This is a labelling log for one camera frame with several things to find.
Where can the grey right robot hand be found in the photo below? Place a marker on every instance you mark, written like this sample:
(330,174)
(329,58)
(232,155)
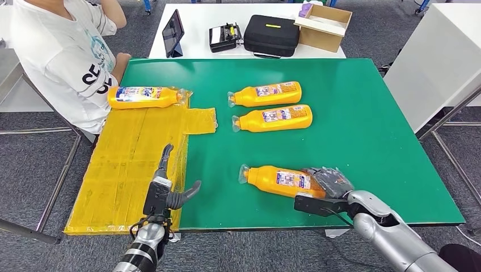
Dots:
(332,184)

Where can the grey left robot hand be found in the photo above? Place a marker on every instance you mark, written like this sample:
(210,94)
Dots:
(162,174)

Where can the orange detergent bottle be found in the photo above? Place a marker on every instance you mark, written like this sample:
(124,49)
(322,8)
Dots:
(142,104)
(263,100)
(263,180)
(259,124)

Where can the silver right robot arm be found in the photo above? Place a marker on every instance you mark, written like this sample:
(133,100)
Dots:
(390,236)

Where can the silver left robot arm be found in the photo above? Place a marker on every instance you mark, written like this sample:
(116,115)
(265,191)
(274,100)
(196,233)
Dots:
(144,244)

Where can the white table support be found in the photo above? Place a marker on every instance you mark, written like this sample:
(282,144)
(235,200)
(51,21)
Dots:
(175,236)
(334,233)

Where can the yellow taped plastic sheet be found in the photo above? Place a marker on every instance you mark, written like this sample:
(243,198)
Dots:
(112,161)

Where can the black tablet on stand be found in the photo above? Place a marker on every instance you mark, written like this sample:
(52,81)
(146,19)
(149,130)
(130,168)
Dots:
(173,34)

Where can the brown cardboard box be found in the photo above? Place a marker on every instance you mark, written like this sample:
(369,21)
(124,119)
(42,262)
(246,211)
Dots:
(319,39)

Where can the person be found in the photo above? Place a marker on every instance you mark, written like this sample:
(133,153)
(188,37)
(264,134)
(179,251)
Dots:
(64,64)

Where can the black rounded object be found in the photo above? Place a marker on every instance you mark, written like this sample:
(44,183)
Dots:
(462,259)

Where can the black remote controller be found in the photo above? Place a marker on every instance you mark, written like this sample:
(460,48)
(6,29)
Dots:
(225,37)

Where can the black carrying case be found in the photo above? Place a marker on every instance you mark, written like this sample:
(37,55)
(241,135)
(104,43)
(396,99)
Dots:
(271,37)

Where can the white cabinet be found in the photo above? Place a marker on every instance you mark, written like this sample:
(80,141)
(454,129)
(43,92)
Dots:
(436,56)

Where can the purple packet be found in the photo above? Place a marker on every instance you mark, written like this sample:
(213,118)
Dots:
(305,10)

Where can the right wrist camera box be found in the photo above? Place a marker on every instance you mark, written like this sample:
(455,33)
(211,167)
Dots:
(315,204)

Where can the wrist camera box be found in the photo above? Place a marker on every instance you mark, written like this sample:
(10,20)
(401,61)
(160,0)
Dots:
(315,204)
(157,201)

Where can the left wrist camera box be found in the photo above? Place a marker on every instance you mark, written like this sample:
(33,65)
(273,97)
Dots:
(157,201)

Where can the grey metal tube frame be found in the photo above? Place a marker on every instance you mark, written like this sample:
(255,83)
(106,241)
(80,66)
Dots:
(22,229)

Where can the grey metal table frame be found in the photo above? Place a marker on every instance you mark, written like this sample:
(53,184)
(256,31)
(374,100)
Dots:
(466,103)

